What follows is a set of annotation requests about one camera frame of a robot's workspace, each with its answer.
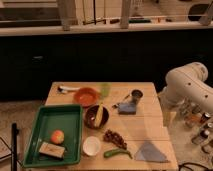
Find grey folded cloth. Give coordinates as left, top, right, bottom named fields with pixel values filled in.
left=134, top=141, right=168, bottom=163

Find white small bowl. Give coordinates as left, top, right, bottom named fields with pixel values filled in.
left=83, top=136, right=101, bottom=156

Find green cup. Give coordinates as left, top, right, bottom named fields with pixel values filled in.
left=101, top=83, right=110, bottom=98

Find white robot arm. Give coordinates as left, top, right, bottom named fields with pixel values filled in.
left=159, top=62, right=213, bottom=114

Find green plastic tray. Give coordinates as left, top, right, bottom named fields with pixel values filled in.
left=23, top=104, right=83, bottom=168

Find spice jar rack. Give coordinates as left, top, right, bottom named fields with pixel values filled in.
left=179, top=103, right=213, bottom=156

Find dark purple grapes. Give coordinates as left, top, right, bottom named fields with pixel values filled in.
left=103, top=130, right=127, bottom=149

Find dark brown bowl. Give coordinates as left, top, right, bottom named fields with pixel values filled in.
left=84, top=105, right=109, bottom=129

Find metal cup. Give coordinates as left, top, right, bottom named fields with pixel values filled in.
left=131, top=89, right=143, bottom=104

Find red bowl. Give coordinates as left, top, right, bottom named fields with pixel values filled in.
left=73, top=87, right=99, bottom=107

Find white handled utensil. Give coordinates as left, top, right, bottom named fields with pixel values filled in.
left=57, top=86, right=80, bottom=93

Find red apple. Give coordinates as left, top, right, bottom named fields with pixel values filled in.
left=50, top=130, right=64, bottom=145

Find green cucumber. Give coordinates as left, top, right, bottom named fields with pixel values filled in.
left=103, top=148, right=132, bottom=159

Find blue sponge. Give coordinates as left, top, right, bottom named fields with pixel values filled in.
left=118, top=103, right=136, bottom=114

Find black stand post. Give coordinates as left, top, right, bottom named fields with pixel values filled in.
left=11, top=123, right=18, bottom=171

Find brown sponge block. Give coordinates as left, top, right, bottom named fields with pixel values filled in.
left=39, top=142, right=65, bottom=158

